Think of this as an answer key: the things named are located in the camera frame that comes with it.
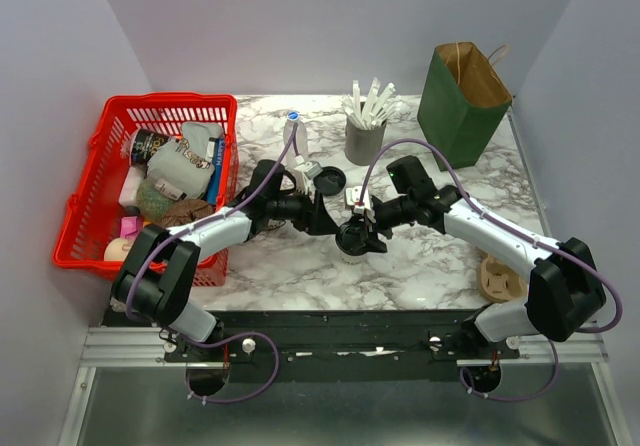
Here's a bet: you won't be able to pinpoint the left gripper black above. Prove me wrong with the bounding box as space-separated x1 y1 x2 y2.
266 183 340 236

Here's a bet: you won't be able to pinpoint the black plastic cup lid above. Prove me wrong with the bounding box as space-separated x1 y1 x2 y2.
335 218 370 257

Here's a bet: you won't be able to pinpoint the white paper cup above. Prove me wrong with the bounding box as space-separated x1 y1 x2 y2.
340 252 363 264

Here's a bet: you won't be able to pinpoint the green paper bag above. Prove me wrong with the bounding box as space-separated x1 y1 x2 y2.
417 42 513 169

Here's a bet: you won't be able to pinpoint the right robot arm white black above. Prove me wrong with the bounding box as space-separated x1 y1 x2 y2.
354 156 606 358

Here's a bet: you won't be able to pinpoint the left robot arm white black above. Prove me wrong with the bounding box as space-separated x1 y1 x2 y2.
111 160 346 361

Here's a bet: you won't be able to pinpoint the clear water bottle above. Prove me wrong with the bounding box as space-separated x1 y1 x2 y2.
283 111 309 167

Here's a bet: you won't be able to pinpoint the white wrapped straws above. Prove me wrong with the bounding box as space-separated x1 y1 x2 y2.
340 78 401 131

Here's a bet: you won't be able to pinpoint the blue flat box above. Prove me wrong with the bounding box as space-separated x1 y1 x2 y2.
206 137 226 206

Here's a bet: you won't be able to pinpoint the brown cardboard cup carrier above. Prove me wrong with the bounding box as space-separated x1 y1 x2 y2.
477 253 528 303

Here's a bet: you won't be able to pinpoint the brown round lid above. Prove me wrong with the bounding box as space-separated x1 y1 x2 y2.
157 198 215 228

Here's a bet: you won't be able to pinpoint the grey cloth pouch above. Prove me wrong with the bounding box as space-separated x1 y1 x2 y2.
147 121 224 200

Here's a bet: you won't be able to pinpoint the green scrub sponge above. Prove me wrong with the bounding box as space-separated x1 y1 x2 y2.
135 179 175 222

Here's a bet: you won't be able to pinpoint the pink small box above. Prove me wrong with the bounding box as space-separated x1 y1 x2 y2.
119 216 143 239

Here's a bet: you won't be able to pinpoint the white soap block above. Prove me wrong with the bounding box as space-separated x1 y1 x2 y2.
118 166 146 208

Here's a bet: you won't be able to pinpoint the black snack can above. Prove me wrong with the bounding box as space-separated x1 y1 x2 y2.
129 129 172 166

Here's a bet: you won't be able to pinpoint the red plastic basket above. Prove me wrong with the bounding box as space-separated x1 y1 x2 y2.
52 92 239 281

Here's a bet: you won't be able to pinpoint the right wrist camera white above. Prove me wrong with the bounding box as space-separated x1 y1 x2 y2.
344 186 373 216

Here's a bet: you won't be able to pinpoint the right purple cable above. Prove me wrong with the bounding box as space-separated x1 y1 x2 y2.
357 138 624 403

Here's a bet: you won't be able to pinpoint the purple cable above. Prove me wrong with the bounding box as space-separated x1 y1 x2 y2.
124 120 306 405
357 138 624 403

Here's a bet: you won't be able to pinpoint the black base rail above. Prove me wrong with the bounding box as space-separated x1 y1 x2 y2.
165 309 520 383

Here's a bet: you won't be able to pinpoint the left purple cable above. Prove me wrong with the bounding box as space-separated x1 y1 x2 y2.
124 120 306 405

